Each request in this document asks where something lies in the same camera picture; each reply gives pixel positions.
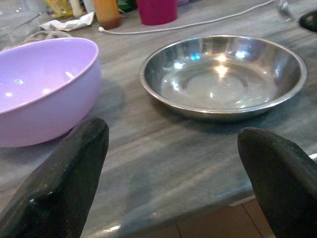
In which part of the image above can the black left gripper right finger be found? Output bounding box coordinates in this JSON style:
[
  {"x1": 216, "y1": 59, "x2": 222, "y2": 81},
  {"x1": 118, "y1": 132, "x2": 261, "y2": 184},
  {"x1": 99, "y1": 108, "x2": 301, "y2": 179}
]
[{"x1": 237, "y1": 127, "x2": 317, "y2": 238}]

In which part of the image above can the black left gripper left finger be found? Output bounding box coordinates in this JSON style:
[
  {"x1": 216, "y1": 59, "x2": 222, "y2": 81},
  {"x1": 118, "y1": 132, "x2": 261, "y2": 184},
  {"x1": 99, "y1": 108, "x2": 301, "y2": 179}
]
[{"x1": 0, "y1": 118, "x2": 110, "y2": 238}]

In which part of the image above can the shallow stainless steel plate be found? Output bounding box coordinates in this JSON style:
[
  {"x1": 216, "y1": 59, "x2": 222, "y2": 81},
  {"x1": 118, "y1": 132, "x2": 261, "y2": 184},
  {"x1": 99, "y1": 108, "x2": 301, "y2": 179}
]
[{"x1": 139, "y1": 34, "x2": 309, "y2": 122}]

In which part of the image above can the grey crumpled cloth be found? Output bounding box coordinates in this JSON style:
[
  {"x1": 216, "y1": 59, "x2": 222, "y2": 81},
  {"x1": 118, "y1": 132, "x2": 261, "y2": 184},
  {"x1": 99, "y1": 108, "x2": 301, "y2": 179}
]
[{"x1": 24, "y1": 30, "x2": 72, "y2": 44}]

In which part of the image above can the white crumpled paper napkin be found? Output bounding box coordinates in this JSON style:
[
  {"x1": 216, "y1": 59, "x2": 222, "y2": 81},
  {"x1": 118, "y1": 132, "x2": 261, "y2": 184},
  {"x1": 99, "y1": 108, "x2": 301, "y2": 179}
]
[{"x1": 39, "y1": 11, "x2": 96, "y2": 32}]

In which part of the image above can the clear glass container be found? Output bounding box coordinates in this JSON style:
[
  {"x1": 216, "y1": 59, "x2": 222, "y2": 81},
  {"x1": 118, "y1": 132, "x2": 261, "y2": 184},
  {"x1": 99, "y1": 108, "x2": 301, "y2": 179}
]
[{"x1": 0, "y1": 0, "x2": 49, "y2": 47}]

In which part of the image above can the metal fork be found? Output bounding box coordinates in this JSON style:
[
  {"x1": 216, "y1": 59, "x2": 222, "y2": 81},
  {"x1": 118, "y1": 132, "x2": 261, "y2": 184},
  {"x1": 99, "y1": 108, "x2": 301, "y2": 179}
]
[{"x1": 276, "y1": 0, "x2": 295, "y2": 22}]

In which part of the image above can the yellow printed packet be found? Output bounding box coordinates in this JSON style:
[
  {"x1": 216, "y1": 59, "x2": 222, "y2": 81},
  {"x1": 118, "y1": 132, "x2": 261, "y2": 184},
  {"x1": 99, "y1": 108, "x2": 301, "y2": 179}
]
[{"x1": 44, "y1": 0, "x2": 75, "y2": 18}]

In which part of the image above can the white slim bottle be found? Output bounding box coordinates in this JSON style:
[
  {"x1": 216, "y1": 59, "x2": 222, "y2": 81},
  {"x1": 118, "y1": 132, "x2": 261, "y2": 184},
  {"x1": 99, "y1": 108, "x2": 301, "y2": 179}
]
[{"x1": 68, "y1": 0, "x2": 86, "y2": 17}]

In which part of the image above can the orange sauce bottle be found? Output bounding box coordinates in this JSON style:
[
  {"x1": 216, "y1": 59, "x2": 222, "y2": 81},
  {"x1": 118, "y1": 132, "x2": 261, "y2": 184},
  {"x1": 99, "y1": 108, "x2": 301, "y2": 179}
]
[{"x1": 93, "y1": 0, "x2": 122, "y2": 30}]

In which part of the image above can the small white jar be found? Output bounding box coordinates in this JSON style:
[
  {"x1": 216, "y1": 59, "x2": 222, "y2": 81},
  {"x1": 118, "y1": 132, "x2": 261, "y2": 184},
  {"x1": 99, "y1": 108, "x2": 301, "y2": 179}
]
[{"x1": 83, "y1": 0, "x2": 96, "y2": 13}]

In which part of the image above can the green glass bottle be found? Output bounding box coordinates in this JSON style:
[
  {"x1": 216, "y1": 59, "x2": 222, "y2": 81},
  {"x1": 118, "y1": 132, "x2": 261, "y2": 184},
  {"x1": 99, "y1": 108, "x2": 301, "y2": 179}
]
[{"x1": 117, "y1": 0, "x2": 137, "y2": 13}]

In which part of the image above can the magenta plastic cup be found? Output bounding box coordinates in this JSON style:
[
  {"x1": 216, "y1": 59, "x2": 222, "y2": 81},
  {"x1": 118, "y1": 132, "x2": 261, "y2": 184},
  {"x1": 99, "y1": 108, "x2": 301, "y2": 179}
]
[{"x1": 135, "y1": 0, "x2": 178, "y2": 26}]

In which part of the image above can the white charging cable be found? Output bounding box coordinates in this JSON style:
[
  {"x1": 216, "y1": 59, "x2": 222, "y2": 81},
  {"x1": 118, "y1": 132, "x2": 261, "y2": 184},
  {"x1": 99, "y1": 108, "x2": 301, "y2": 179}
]
[{"x1": 98, "y1": 0, "x2": 275, "y2": 35}]

